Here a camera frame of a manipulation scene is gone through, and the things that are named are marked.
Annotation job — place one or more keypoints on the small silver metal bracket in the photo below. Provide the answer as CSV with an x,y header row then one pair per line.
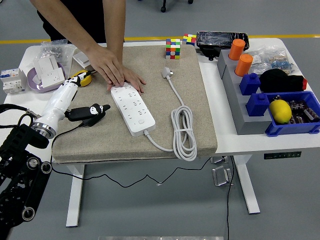
x,y
219,160

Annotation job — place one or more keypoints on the person's left hand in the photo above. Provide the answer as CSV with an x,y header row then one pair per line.
x,y
135,80

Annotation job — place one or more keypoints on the person's right hand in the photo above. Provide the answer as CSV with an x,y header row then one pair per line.
x,y
107,67

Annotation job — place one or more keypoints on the black table control panel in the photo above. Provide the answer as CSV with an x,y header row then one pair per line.
x,y
282,155

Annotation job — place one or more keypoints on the white circuit breaker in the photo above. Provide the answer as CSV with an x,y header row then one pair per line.
x,y
12,82

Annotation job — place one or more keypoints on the black plastic-wrapped box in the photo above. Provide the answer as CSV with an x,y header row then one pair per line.
x,y
215,40

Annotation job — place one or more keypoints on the person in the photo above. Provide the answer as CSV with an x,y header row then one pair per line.
x,y
93,21

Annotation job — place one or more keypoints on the dark cylindrical capacitor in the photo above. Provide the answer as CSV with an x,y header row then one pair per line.
x,y
298,105
311,115
296,118

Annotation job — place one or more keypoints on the white wall switch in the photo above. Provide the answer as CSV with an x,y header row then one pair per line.
x,y
81,60

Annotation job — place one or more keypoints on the white wall socket panel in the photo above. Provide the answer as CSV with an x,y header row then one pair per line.
x,y
52,77

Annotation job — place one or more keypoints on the small black gadget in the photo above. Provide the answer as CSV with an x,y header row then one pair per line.
x,y
210,53

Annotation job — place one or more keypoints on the white table leg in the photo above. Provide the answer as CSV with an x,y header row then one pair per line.
x,y
74,223
246,185

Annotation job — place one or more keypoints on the clear bag of blue components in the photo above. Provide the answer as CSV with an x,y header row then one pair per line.
x,y
281,62

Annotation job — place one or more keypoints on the blue plastic bin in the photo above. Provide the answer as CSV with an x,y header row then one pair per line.
x,y
292,128

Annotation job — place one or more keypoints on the yellow tape measure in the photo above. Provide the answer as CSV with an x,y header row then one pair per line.
x,y
86,80

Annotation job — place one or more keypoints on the grey peg block base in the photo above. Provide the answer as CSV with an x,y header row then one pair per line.
x,y
240,112

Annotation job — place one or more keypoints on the large silver metal bracket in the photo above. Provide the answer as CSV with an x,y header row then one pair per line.
x,y
222,176

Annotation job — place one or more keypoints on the clear bag of small parts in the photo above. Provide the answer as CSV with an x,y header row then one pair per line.
x,y
260,58

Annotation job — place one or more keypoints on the clear bag of screws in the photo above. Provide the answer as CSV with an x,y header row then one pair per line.
x,y
52,50

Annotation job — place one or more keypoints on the large colourful puzzle cube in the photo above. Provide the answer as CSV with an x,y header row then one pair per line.
x,y
173,48

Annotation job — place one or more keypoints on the black fabric bundle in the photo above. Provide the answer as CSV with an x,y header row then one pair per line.
x,y
280,81

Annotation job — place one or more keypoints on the grey-brown mat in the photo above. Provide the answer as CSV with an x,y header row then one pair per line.
x,y
160,100

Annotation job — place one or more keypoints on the white plain wall panel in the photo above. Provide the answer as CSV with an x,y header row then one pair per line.
x,y
46,63

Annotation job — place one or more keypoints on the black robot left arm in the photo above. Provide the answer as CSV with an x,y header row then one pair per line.
x,y
15,150

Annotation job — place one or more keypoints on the purple bowl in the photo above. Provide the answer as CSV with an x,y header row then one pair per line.
x,y
33,86

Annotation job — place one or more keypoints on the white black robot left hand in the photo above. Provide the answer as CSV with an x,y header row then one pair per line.
x,y
58,100

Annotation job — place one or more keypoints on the yellow lemon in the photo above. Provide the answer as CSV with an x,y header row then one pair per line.
x,y
280,112

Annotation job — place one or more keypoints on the white power strip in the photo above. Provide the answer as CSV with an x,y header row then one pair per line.
x,y
132,110

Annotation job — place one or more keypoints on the blue block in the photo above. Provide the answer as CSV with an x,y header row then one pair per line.
x,y
250,85
257,105

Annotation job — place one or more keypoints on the orange cylinder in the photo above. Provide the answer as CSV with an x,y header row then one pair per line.
x,y
237,50
243,65

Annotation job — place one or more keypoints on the small colourful puzzle cube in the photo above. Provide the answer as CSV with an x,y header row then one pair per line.
x,y
189,39

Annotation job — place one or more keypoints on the person's left forearm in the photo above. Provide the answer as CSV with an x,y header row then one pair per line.
x,y
115,25

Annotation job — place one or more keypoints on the black chair base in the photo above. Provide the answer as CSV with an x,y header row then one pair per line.
x,y
163,9

